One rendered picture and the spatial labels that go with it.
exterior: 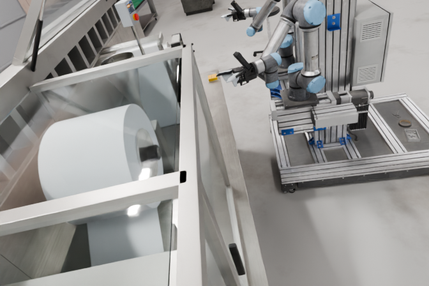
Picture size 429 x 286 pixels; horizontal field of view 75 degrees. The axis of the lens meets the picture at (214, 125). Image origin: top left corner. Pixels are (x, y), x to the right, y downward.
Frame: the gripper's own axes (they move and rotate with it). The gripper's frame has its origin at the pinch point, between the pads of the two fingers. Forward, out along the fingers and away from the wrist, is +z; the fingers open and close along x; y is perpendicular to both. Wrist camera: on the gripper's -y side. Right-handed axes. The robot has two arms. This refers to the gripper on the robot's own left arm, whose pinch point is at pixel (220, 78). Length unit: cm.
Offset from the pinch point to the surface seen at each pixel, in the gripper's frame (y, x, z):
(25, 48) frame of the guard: -44, -22, 70
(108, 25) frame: -36, 75, 41
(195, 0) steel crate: 6, 617, -181
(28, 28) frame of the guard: -49, -24, 65
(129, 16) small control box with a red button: -42, -1, 32
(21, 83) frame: -35, -30, 74
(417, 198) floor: 129, -31, -107
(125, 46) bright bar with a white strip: -26, 31, 38
